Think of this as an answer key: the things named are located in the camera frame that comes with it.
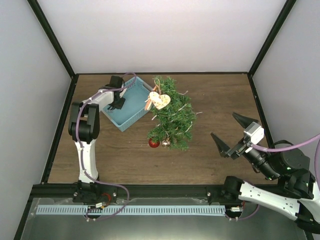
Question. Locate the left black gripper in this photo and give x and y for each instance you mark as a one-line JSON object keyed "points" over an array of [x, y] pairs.
{"points": [[119, 105]]}

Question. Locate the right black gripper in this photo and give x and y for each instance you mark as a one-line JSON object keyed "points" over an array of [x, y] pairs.
{"points": [[225, 150]]}

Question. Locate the gingerbread figure ornament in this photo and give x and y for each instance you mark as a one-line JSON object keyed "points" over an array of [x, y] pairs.
{"points": [[148, 102]]}

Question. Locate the brown heart ornament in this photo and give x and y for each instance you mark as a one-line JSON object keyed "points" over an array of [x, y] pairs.
{"points": [[157, 97]]}

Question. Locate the red ball ornament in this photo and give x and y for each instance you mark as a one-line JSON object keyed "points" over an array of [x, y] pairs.
{"points": [[153, 142]]}

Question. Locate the small green christmas tree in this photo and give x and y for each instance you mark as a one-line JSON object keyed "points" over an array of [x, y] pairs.
{"points": [[176, 120]]}

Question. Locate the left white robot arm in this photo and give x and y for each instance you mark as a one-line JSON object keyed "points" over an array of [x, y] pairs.
{"points": [[84, 125]]}

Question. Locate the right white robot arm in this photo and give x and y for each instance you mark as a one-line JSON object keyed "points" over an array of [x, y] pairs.
{"points": [[298, 191]]}

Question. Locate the blue plastic basket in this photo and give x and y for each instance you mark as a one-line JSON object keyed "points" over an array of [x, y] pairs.
{"points": [[134, 106]]}

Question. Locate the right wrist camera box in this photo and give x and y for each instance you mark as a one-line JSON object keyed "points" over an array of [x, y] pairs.
{"points": [[253, 134]]}

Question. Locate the black aluminium front rail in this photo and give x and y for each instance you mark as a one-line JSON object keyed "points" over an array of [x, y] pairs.
{"points": [[90, 194]]}

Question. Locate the black frame post left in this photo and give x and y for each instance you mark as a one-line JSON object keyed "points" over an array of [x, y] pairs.
{"points": [[42, 19]]}

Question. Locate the black frame post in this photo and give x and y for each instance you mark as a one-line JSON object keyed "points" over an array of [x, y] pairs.
{"points": [[276, 27], [42, 19]]}

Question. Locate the light blue cable duct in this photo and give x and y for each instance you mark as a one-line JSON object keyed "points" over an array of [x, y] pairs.
{"points": [[134, 210]]}

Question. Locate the black frame post right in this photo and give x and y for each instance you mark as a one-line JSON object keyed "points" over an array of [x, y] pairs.
{"points": [[276, 27]]}

